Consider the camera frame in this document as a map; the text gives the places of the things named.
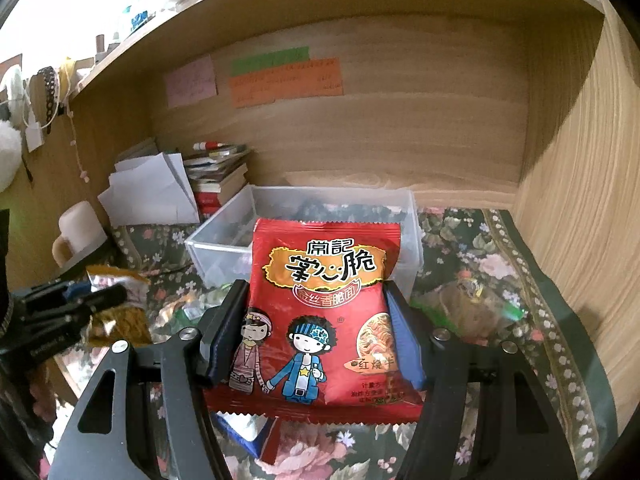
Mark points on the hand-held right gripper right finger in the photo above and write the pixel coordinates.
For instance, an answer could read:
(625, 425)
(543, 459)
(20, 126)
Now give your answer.
(404, 342)

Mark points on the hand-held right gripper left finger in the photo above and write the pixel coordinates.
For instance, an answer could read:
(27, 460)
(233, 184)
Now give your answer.
(220, 342)

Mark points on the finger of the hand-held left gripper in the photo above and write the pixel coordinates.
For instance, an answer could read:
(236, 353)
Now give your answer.
(75, 292)
(107, 297)

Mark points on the yellow snack packet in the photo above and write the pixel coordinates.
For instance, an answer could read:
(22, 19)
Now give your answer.
(125, 325)

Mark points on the small green clear snack packet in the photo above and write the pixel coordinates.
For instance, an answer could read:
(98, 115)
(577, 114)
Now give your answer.
(187, 312)

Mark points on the clear green-edged snack packet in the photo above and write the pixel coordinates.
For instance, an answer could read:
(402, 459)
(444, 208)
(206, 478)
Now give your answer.
(465, 305)

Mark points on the blue white snack packet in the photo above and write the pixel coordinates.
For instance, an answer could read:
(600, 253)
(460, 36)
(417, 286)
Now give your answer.
(247, 432)

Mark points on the clear plastic storage box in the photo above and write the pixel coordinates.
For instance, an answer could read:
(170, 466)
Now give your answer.
(225, 242)

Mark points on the red noodle snack packet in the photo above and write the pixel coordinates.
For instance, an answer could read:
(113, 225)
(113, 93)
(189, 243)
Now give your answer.
(310, 280)

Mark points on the cream mug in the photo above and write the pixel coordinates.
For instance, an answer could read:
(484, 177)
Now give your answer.
(77, 230)

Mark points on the pile of white papers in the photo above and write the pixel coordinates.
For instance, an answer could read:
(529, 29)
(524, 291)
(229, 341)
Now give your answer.
(150, 190)

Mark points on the floral tablecloth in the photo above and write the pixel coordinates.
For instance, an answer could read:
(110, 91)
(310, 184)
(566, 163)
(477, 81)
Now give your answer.
(475, 250)

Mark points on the white plush toy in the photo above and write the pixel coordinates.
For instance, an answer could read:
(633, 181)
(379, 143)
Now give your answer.
(7, 152)

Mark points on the stack of books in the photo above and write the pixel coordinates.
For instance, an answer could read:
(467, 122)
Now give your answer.
(220, 180)

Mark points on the red white marker pen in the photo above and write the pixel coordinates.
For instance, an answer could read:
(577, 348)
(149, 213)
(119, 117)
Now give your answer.
(207, 146)

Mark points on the dark braided headband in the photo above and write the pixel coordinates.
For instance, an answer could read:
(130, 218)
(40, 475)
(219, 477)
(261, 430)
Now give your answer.
(48, 95)

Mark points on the yellow headband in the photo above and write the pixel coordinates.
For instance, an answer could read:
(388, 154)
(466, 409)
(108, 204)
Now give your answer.
(67, 75)

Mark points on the white fluffy headband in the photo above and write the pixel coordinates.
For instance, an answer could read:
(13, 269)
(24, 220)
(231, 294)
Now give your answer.
(11, 82)

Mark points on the pink sticky note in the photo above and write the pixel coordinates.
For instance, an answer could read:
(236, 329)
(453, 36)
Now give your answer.
(191, 82)

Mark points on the wooden desk shelf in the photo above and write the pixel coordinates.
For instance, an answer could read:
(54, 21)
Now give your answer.
(400, 110)

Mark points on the brown cosmetic tube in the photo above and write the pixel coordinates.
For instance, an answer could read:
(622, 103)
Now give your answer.
(100, 46)

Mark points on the orange sticky note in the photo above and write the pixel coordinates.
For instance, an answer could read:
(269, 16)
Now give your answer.
(285, 87)

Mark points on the green sticky note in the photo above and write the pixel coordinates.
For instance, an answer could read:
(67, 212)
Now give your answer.
(270, 57)

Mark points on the white wall charger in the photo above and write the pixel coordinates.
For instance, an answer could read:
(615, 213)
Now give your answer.
(34, 136)

